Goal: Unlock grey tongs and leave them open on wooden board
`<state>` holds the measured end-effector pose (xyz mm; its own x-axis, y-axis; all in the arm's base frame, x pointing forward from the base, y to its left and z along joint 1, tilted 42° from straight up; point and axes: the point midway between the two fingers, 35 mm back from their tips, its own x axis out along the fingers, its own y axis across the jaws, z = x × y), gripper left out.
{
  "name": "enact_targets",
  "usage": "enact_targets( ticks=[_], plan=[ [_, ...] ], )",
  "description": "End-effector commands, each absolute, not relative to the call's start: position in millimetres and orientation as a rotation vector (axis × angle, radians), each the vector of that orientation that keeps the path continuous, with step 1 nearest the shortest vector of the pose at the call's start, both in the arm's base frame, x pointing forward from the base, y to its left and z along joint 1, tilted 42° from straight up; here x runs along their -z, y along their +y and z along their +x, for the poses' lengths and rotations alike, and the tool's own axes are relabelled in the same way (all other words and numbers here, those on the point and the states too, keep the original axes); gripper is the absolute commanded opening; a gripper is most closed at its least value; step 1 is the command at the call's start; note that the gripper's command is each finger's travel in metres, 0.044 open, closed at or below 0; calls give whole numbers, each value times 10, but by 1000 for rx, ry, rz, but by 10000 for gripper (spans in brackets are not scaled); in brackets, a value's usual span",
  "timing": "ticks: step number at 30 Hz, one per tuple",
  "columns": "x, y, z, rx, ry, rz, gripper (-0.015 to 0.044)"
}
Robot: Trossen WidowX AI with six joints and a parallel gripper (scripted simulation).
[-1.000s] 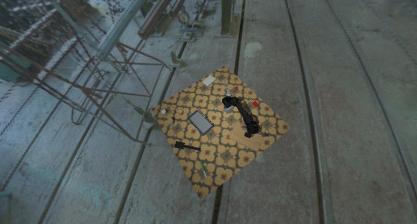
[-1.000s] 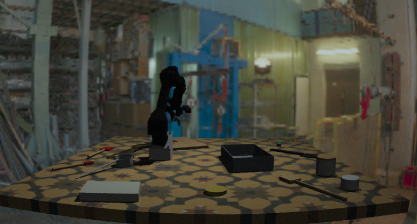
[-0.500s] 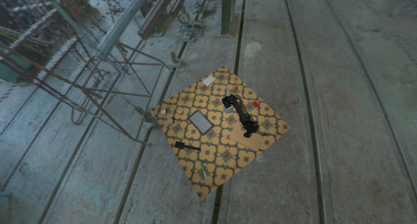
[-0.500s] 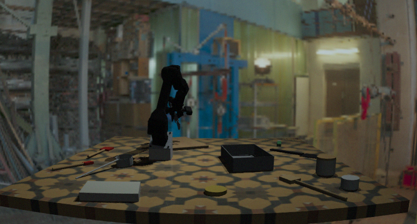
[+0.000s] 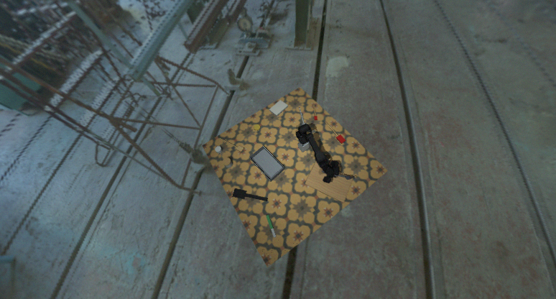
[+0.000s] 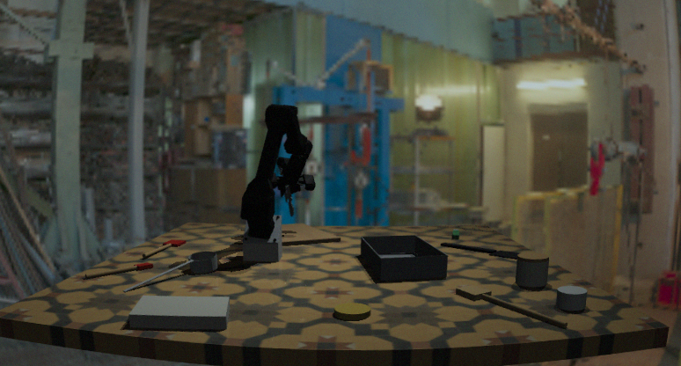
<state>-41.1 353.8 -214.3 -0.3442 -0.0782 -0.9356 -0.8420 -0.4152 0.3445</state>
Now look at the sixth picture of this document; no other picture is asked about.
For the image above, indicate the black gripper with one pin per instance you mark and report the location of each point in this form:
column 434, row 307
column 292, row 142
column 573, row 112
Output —
column 294, row 181

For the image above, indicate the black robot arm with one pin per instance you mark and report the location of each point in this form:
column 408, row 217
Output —
column 258, row 201

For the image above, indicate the olive-yellow flat disc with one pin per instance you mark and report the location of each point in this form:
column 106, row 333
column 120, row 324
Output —
column 352, row 311

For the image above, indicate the brown wooden board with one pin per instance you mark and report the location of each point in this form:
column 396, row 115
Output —
column 301, row 234

